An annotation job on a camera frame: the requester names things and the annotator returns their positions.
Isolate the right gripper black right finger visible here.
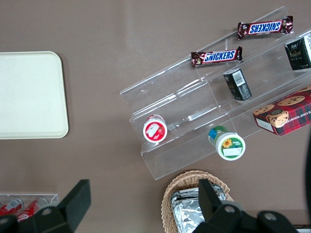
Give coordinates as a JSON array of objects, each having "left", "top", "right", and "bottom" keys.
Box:
[{"left": 186, "top": 179, "right": 296, "bottom": 233}]

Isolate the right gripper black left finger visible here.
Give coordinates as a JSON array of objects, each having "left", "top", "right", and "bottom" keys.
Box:
[{"left": 0, "top": 179, "right": 92, "bottom": 233}]

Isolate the light oval wicker basket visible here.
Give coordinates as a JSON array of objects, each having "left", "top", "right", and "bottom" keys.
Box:
[{"left": 161, "top": 169, "right": 235, "bottom": 233}]

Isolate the cream plastic tray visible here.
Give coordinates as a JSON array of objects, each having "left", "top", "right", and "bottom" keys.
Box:
[{"left": 0, "top": 50, "right": 69, "bottom": 140}]

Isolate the clear acrylic bottle rack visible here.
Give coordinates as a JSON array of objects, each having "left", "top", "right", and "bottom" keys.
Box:
[{"left": 0, "top": 193, "right": 59, "bottom": 223}]

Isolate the silver foil container stack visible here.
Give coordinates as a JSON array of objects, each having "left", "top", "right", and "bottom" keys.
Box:
[{"left": 170, "top": 183, "right": 230, "bottom": 233}]

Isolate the red cola bottle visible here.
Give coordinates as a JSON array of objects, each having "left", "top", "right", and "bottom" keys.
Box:
[
  {"left": 17, "top": 198, "right": 49, "bottom": 223},
  {"left": 0, "top": 198, "right": 24, "bottom": 216}
]

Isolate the green sunflower lid cup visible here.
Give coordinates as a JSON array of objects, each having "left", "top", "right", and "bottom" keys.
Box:
[{"left": 207, "top": 125, "right": 246, "bottom": 162}]

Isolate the red strawberry yogurt cup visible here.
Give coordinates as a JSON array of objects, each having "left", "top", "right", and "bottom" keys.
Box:
[{"left": 142, "top": 114, "right": 168, "bottom": 143}]

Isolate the clear acrylic stepped shelf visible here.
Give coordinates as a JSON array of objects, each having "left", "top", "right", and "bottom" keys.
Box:
[{"left": 120, "top": 6, "right": 311, "bottom": 181}]

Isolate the red tartan cookie box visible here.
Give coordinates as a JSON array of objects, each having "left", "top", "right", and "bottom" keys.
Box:
[{"left": 252, "top": 84, "right": 311, "bottom": 136}]

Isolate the small dark green carton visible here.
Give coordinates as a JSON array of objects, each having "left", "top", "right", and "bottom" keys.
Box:
[
  {"left": 223, "top": 68, "right": 253, "bottom": 101},
  {"left": 284, "top": 33, "right": 311, "bottom": 71}
]

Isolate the brown Snickers bar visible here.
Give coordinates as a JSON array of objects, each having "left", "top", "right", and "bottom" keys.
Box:
[
  {"left": 190, "top": 46, "right": 243, "bottom": 68},
  {"left": 237, "top": 16, "right": 294, "bottom": 41}
]

